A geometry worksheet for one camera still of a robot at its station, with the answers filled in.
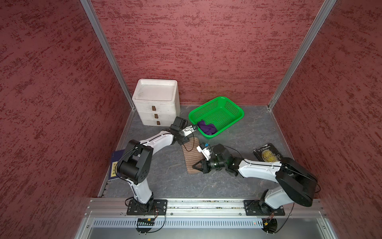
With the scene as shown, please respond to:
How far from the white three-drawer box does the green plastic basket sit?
0.62 ft

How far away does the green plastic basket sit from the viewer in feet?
3.59

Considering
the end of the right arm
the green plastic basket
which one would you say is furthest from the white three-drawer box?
the end of the right arm

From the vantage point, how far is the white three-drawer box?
36.2 inches

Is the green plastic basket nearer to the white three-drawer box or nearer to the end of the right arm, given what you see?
the white three-drawer box
